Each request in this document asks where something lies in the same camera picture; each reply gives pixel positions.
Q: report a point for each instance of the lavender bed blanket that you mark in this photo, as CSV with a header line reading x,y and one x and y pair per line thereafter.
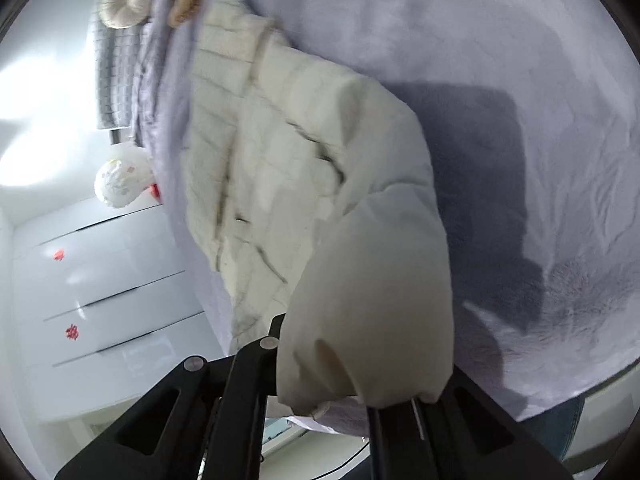
x,y
500,35

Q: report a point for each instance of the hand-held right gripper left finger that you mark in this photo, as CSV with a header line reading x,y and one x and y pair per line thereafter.
x,y
260,360

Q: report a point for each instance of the round cream pleated cushion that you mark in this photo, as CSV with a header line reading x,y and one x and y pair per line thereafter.
x,y
127,7

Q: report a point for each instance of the white printed plastic bag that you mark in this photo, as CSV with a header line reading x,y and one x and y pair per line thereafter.
x,y
122,177

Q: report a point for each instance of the white wardrobe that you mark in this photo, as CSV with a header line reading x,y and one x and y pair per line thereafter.
x,y
115,285

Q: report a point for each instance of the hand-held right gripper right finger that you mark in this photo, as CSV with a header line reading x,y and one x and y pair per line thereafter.
x,y
390,425

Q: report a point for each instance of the cream quilted puffer jacket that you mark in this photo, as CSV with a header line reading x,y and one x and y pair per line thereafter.
x,y
300,185

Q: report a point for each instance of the small red box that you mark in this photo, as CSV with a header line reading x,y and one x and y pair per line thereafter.
x,y
155,191

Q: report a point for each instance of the person's blue jeans leg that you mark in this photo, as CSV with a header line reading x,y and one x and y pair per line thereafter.
x,y
555,425

